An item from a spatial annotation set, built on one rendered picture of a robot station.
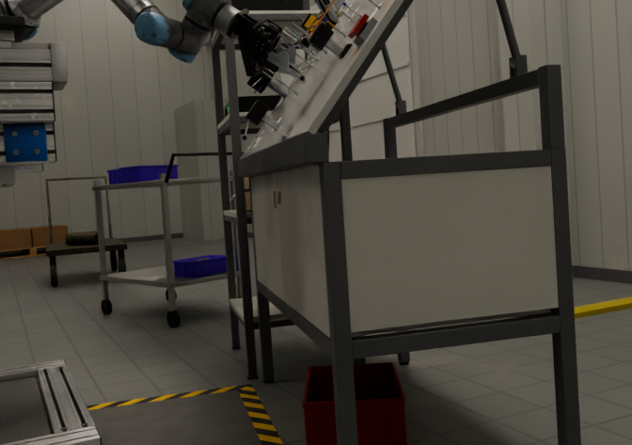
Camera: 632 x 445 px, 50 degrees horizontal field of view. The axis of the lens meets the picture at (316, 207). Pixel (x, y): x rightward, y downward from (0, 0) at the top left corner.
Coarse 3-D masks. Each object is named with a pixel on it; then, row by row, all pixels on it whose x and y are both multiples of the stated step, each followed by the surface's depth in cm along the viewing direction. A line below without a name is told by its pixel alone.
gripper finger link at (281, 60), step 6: (270, 54) 175; (282, 54) 173; (270, 60) 175; (276, 60) 175; (282, 60) 174; (288, 60) 173; (282, 66) 175; (288, 66) 174; (282, 72) 176; (288, 72) 175; (294, 72) 175
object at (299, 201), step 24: (312, 168) 159; (288, 192) 189; (312, 192) 161; (288, 216) 192; (312, 216) 162; (288, 240) 194; (312, 240) 164; (288, 264) 197; (312, 264) 166; (288, 288) 200; (312, 288) 168; (312, 312) 170
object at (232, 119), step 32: (224, 0) 265; (288, 32) 305; (224, 128) 294; (256, 128) 324; (224, 160) 321; (352, 160) 278; (224, 192) 321; (224, 224) 321; (256, 320) 274; (288, 320) 273
